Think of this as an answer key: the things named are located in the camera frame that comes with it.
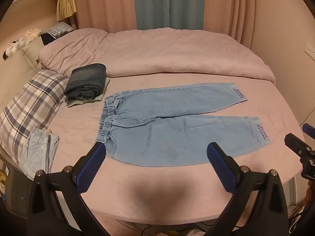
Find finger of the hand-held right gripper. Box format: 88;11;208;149
284;133;315;157
302;123;315;135

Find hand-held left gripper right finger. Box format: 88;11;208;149
207;142;288;236

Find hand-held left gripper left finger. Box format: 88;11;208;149
26;142;106;236

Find light blue denim pants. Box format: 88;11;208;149
95;83;272;167

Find folded light blue shorts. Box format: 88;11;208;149
19;127;60;180

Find dark nightstand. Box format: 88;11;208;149
0;159;38;215

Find plaid pillow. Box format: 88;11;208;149
0;69;70;164

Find folded dark denim jeans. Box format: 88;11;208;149
64;63;107;102

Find pink duvet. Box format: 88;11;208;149
38;27;276;86

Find dark blue cushion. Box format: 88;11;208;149
40;33;55;46

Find small checked pillow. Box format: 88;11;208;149
41;22;74;39

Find black and white plush toy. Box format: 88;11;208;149
3;38;26;60

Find pink curtain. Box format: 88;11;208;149
70;0;137;31
203;0;256;48

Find yellow fringed hanging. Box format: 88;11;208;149
57;0;77;21

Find teal curtain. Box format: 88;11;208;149
132;0;206;30

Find white wall socket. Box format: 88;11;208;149
305;43;315;61

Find black cable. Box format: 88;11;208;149
133;222;163;236

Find white braided cord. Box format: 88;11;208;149
21;47;41;70

